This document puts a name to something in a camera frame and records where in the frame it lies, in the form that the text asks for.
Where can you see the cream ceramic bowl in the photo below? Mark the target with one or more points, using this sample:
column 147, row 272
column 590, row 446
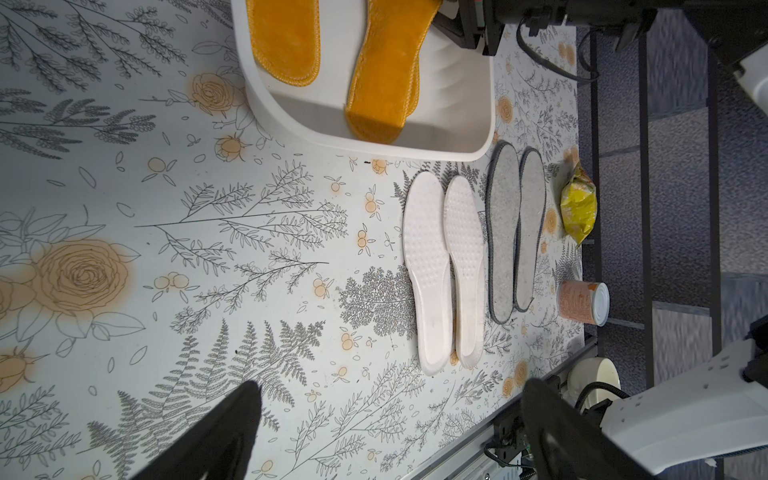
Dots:
column 591, row 370

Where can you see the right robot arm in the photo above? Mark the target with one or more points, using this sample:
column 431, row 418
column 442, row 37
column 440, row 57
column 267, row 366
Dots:
column 717, row 409

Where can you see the right grey insole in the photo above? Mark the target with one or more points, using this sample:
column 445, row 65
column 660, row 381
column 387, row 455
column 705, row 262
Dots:
column 533, row 194

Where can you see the round tin can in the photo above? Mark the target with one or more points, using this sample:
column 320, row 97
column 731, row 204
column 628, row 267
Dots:
column 585, row 302

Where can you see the left white insole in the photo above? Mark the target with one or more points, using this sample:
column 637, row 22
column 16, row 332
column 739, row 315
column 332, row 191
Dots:
column 428, row 264

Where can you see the floral patterned table mat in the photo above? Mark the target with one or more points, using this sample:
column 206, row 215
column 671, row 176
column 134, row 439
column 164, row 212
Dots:
column 161, row 244

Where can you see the yellow snack bag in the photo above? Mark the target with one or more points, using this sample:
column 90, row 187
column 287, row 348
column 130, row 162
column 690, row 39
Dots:
column 579, row 205

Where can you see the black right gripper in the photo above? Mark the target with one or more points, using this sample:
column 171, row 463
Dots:
column 470, row 22

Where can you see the white plastic storage box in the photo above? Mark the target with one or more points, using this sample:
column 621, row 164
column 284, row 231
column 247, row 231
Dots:
column 454, row 119

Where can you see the white insole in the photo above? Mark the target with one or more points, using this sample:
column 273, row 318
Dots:
column 465, row 244
column 428, row 264

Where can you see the left grey insole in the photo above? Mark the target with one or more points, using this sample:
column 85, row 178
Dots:
column 502, row 210

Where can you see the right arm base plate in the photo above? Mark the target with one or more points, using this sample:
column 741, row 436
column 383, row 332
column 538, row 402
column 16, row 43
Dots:
column 509, row 446

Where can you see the aluminium front rail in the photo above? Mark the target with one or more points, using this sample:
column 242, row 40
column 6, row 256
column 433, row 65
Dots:
column 450, row 460

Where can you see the right white insole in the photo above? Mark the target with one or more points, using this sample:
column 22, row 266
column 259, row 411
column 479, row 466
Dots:
column 465, row 244

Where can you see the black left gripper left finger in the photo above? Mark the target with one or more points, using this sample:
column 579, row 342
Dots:
column 219, row 446

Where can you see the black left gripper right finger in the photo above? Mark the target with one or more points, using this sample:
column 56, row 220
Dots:
column 565, row 445

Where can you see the grey insole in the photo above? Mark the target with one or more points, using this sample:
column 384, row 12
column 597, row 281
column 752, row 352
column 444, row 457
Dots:
column 533, row 194
column 502, row 210

